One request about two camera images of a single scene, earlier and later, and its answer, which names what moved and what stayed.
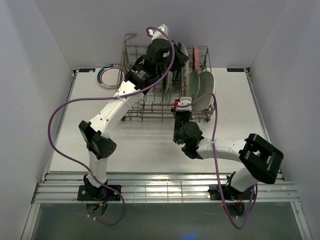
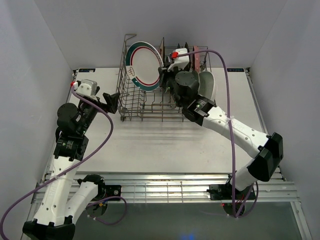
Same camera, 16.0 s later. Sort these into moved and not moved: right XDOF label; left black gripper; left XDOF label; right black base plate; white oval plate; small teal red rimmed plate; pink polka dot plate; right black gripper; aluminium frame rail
Moved: left black gripper; small teal red rimmed plate; right black gripper
Not moved: right XDOF label; right black base plate; pink polka dot plate; aluminium frame rail; left XDOF label; white oval plate
